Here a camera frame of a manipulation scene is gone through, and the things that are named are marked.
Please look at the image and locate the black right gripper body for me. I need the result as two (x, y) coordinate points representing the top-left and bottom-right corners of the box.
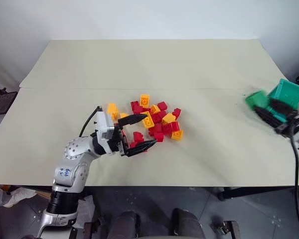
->
(275, 111), (299, 136)

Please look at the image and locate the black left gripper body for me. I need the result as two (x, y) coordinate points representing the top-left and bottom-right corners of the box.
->
(107, 123), (131, 157)

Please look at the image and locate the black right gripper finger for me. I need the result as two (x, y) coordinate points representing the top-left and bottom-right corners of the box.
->
(253, 106), (288, 128)
(268, 97), (299, 114)

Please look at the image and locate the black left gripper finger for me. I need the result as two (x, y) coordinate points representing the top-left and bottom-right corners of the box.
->
(117, 112), (149, 128)
(126, 139), (157, 158)

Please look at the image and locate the green toy block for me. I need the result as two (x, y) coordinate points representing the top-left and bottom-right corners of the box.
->
(244, 90), (270, 111)

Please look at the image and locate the teal plastic bin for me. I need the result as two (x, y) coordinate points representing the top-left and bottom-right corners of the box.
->
(267, 78), (299, 124)

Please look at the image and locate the dark rounded shape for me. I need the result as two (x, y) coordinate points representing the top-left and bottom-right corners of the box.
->
(171, 208), (205, 239)
(114, 211), (141, 239)

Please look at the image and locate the white cloth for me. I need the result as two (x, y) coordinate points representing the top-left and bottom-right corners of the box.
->
(0, 186), (38, 210)

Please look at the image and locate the caster wheel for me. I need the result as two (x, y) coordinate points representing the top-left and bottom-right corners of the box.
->
(213, 220), (241, 239)

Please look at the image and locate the black stand base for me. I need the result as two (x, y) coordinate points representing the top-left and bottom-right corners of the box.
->
(0, 79), (18, 117)

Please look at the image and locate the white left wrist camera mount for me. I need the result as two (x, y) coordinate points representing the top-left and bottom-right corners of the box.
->
(94, 111), (116, 143)

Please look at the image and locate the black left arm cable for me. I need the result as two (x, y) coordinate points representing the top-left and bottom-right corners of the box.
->
(78, 106), (103, 138)

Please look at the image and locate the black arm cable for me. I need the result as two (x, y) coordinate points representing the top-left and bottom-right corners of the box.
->
(78, 106), (103, 138)
(289, 123), (299, 239)

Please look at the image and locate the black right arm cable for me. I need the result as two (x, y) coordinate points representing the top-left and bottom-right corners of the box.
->
(289, 123), (299, 239)

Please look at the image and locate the black table frame bar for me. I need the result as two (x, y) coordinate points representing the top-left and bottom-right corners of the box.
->
(222, 185), (299, 200)

